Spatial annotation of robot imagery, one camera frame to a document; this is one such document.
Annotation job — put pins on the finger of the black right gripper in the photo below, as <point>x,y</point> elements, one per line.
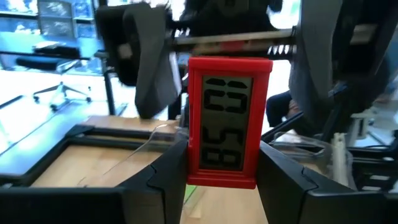
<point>317,62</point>
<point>152,62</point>

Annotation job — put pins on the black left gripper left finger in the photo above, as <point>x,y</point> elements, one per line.
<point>161,193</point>

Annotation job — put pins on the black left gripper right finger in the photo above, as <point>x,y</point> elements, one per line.
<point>289,199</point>

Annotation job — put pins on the red digital clock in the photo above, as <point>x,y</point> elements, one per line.
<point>225,124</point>

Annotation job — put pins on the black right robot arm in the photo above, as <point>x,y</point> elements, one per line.
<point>363,93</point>

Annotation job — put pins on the office swivel chair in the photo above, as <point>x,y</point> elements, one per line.
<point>40,63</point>

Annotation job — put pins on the clear plastic bin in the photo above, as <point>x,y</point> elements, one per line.
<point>140,149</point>
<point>304,146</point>

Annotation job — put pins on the person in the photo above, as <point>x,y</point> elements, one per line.
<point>276,109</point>

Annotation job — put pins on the grey shelf unit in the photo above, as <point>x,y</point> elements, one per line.
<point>56,21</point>

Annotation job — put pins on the white plastic bracket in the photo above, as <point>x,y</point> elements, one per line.
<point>340,161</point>

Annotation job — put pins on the black aluminium table frame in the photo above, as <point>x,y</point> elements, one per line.
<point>109,137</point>

